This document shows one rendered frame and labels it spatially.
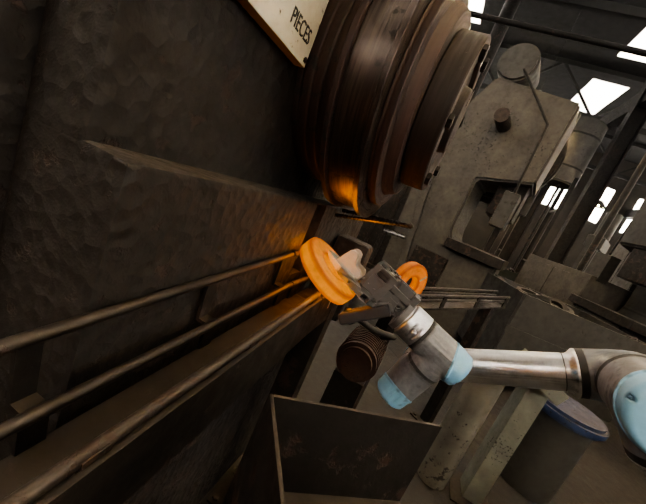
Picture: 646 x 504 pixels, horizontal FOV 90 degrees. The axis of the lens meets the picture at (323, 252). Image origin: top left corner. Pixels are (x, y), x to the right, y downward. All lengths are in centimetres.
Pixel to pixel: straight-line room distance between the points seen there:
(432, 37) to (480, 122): 298
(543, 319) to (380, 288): 223
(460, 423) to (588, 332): 174
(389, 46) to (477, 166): 294
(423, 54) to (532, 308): 237
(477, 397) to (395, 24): 121
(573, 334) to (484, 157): 162
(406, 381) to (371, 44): 59
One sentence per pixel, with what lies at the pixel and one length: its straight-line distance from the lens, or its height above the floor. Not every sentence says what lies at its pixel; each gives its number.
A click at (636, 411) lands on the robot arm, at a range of 70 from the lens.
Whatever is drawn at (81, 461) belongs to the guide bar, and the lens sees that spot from 32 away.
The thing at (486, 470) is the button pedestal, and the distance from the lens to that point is 161.
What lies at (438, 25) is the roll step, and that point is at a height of 119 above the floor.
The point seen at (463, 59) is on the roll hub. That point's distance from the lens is 61.
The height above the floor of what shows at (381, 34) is 113.
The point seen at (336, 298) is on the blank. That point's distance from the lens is 66.
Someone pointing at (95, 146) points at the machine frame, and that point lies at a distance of 35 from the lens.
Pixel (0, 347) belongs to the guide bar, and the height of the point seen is 73.
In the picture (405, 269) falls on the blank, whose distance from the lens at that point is 112.
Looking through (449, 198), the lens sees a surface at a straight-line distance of 339.
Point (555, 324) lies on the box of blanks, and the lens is 288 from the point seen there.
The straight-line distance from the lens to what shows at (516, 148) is 343.
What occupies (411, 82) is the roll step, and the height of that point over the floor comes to 110.
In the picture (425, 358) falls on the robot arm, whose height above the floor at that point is 68.
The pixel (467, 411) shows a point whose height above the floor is 35.
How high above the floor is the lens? 92
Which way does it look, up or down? 11 degrees down
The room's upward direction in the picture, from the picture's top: 23 degrees clockwise
